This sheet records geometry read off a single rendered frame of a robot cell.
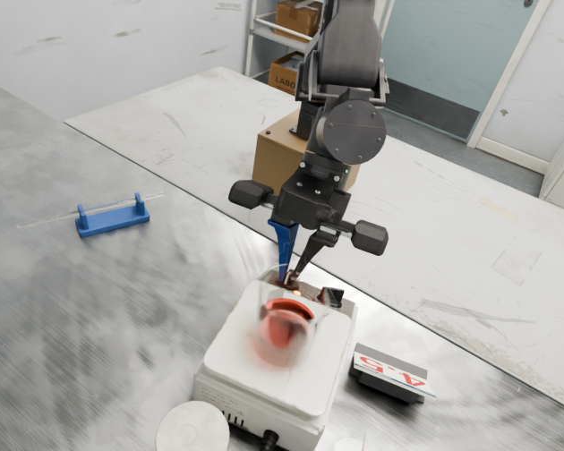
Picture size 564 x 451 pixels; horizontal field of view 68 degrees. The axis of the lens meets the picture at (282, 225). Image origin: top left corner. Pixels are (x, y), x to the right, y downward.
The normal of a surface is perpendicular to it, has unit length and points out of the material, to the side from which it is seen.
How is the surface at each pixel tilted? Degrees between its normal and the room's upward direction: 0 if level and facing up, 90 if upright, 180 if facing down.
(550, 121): 90
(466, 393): 0
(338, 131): 61
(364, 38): 54
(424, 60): 90
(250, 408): 90
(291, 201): 79
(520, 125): 90
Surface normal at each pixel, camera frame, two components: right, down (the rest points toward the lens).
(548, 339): 0.15, -0.75
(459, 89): -0.54, 0.48
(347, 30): 0.04, 0.09
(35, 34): 0.83, 0.45
